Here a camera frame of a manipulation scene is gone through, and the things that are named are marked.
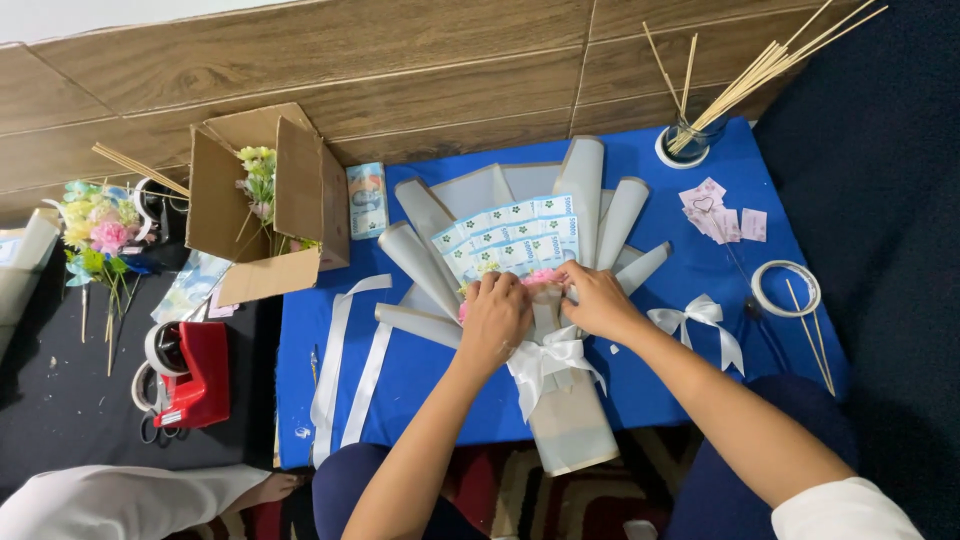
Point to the person's right hand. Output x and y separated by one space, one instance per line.
604 304

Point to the person's left hand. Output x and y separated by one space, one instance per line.
491 319

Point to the person's right fingers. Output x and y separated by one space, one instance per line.
579 276

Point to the person's left fingers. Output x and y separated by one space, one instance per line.
501 283

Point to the grey paper bouquet wrap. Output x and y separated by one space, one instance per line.
570 427

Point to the pink bouquet flowers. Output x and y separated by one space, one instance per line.
541 277

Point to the fan of blue banknotes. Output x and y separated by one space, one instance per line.
510 236

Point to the white ribbon bow on bouquet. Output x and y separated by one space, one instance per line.
551 358

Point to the blue tablecloth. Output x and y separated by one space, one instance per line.
697 247

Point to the loose white ribbon bow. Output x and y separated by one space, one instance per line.
701 319

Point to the white tape roll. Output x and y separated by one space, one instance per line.
664 156

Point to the pile of pink paper cards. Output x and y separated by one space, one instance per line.
724 217

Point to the stack of banknotes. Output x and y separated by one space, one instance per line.
367 201

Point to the long white ribbon strip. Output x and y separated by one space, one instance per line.
330 367
367 382

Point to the glass jar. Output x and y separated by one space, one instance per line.
694 139

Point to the thin clear tape roll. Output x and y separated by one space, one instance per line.
757 289

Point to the small craft knife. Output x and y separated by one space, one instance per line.
314 366

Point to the open cardboard box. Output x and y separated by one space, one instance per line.
300 187

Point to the wooden skewer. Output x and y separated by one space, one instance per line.
808 337
823 349

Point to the person's navy trousers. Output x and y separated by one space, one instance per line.
727 487

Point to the artificial flowers in box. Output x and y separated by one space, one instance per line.
260 184

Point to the bunch of skewers in jar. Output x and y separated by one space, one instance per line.
757 71

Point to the dark navy carpet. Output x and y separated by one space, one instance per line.
885 225

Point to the red tape dispenser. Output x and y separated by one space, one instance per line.
199 382

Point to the black tape dispenser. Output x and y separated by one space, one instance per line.
161 214

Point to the person's white sleeve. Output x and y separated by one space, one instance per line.
840 514

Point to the loose bundle of wooden sticks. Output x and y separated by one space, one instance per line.
139 169

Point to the pastel artificial flower bunch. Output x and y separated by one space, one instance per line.
105 232

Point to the black cloth mat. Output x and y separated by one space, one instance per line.
75 420

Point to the grey wrapping paper roll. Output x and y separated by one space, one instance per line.
26 262

